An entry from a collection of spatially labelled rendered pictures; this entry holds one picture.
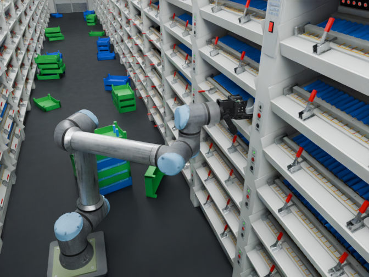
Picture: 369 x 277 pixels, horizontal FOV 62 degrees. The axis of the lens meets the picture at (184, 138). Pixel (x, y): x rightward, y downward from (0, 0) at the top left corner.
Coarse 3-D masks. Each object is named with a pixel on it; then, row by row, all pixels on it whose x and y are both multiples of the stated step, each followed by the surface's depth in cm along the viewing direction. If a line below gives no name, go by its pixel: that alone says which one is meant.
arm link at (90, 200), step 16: (80, 112) 146; (80, 128) 141; (96, 128) 153; (80, 160) 154; (96, 160) 162; (80, 176) 160; (96, 176) 165; (80, 192) 168; (96, 192) 170; (80, 208) 172; (96, 208) 172; (96, 224) 176
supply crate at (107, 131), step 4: (116, 124) 233; (100, 128) 228; (104, 128) 230; (108, 128) 232; (112, 128) 234; (96, 132) 228; (100, 132) 230; (104, 132) 232; (108, 132) 233; (112, 132) 233; (120, 132) 230; (124, 132) 218; (112, 136) 228; (116, 136) 228; (120, 136) 218; (124, 136) 219
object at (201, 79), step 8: (208, 72) 171; (216, 72) 173; (200, 80) 172; (200, 88) 170; (208, 88) 165; (208, 96) 161; (216, 96) 157; (232, 120) 138; (240, 120) 134; (248, 120) 133; (240, 128) 132; (248, 128) 122; (248, 136) 126
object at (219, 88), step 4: (208, 80) 169; (212, 80) 166; (212, 84) 165; (216, 84) 161; (216, 88) 161; (220, 88) 156; (216, 92) 158; (220, 92) 156; (224, 92) 152; (232, 96) 147; (252, 120) 131
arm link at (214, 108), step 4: (208, 104) 119; (212, 104) 119; (216, 104) 120; (212, 108) 118; (216, 108) 119; (212, 112) 118; (216, 112) 118; (212, 116) 118; (216, 116) 119; (212, 120) 119; (216, 120) 120
